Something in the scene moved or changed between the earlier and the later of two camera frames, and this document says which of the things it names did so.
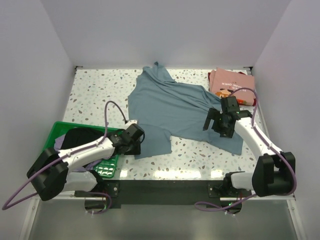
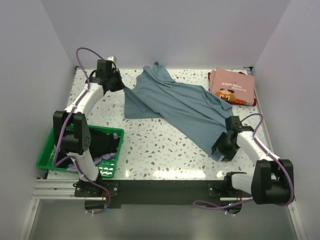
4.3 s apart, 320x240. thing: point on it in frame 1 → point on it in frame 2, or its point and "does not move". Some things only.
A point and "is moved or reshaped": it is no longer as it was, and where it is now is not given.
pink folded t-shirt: x=226 y=83 does not move
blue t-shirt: x=164 y=108 is moved or reshaped
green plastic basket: x=107 y=168 does not move
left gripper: x=135 y=151 → x=121 y=85
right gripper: x=213 y=114 → x=228 y=154
